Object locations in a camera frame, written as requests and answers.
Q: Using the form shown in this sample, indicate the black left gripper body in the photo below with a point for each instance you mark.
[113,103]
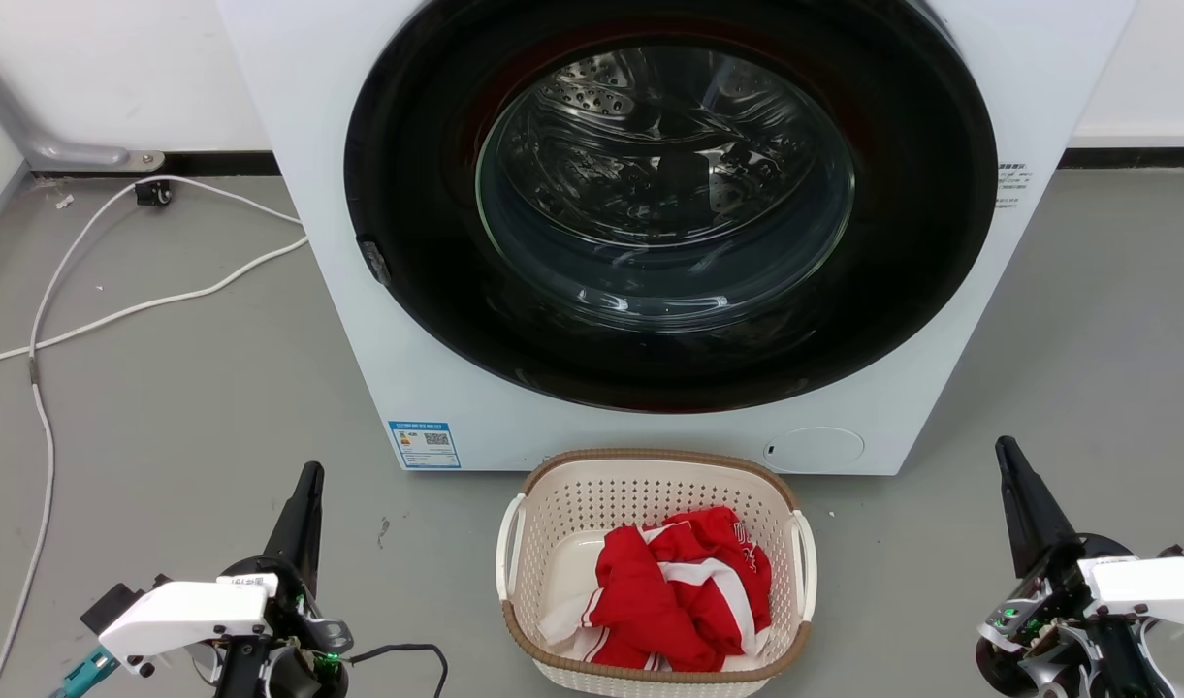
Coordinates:
[301,630]

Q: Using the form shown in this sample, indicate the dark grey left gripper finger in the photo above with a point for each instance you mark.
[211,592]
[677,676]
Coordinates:
[299,528]

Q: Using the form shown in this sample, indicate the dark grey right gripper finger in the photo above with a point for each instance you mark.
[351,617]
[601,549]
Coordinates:
[1030,509]

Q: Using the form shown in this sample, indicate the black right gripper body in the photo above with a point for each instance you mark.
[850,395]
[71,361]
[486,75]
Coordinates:
[1047,620]

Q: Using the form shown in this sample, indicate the beige plastic laundry basket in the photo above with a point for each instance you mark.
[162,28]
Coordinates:
[562,504]

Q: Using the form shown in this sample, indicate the blue energy label sticker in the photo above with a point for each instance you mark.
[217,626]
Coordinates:
[425,444]

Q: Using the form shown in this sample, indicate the round white filter cover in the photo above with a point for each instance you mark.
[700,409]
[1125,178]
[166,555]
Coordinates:
[815,451]

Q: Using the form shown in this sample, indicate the black round washer door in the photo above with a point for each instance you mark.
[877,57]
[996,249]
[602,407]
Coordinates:
[427,291]

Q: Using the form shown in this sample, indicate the grey door latch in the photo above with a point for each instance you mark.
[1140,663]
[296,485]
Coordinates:
[374,262]

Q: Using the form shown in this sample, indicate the small text label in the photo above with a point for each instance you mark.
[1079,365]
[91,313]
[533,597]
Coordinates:
[1012,184]

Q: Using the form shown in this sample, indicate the white front-load washing machine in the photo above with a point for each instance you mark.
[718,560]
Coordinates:
[320,194]

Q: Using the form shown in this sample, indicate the red and white garment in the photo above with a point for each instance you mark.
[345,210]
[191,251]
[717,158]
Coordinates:
[640,601]

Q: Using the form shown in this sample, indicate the small black floor fitting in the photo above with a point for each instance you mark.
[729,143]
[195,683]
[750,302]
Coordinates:
[152,193]

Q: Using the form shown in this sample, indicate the grey drain pipe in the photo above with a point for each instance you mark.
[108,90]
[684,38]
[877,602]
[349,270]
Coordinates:
[29,136]

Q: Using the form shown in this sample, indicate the steel washer drum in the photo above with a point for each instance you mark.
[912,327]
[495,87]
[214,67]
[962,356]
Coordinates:
[664,184]

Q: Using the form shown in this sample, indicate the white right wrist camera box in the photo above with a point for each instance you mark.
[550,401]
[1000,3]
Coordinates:
[1154,584]

